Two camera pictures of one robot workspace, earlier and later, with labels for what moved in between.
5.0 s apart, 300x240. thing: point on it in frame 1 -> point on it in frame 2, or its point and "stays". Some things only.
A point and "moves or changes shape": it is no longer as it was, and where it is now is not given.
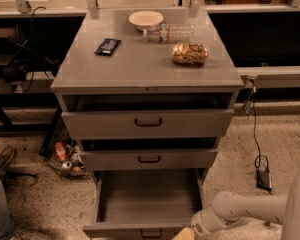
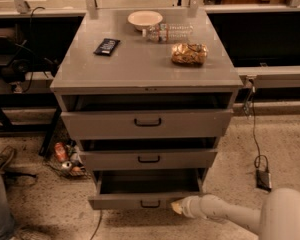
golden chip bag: (190, 53) stays
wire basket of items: (65, 157) stays
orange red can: (60, 151) stays
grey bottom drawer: (145, 204) moves or changes shape
